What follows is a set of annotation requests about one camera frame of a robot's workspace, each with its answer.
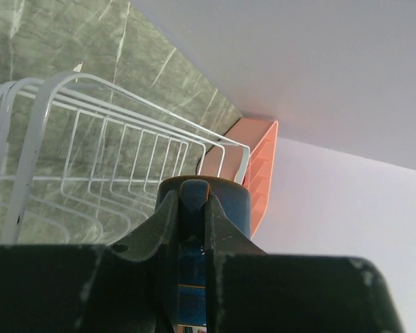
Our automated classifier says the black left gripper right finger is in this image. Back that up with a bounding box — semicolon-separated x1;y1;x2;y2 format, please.
205;196;404;332

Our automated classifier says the pink compartment organizer tray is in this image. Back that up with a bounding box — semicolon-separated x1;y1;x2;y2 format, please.
196;117;278;236

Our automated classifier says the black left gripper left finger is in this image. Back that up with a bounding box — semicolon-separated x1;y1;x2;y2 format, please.
0;191;178;332

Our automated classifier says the white wire dish rack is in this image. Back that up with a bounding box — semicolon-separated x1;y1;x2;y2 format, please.
0;71;251;244

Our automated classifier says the dark blue ceramic mug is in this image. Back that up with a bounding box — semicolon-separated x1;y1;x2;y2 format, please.
156;176;252;332

